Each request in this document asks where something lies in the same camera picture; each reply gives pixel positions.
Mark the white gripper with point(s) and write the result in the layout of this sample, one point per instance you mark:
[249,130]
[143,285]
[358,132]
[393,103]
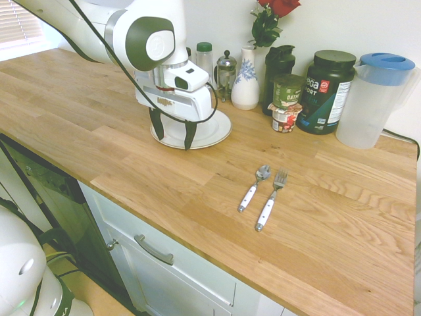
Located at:
[184,103]

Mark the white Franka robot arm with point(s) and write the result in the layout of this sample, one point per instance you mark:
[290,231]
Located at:
[154,42]

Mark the white plate with gold rim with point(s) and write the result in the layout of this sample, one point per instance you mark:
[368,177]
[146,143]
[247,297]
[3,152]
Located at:
[210,131]

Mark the glass french press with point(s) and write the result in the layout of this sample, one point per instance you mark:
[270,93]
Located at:
[226,75]

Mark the clear bottle with green lid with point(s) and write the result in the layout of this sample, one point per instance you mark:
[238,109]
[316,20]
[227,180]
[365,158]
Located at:
[204,61]

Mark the white vase with blue flowers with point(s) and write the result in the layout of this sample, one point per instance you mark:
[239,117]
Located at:
[245,92]

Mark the white red yogurt cup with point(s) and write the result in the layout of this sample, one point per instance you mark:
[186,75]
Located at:
[284,121]

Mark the green oat cup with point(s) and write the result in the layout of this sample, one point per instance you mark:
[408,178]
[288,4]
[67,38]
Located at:
[287,93]

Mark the dark shaker bottle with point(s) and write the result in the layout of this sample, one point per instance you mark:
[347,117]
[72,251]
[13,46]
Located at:
[276,66]

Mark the silver cabinet knob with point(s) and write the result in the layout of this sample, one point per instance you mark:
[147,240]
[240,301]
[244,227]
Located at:
[112,244]

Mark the red roses with green leaves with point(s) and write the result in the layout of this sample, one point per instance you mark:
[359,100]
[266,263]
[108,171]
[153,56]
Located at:
[264,29]

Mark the black protein powder tub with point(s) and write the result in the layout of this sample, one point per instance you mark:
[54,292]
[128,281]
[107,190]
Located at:
[329,85]

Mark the white window blind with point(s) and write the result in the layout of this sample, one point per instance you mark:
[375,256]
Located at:
[16,23]

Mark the clear plastic pitcher blue lid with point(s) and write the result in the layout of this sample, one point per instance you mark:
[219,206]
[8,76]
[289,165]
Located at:
[365,108]

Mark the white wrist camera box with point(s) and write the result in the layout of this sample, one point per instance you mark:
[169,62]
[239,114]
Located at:
[192,79]

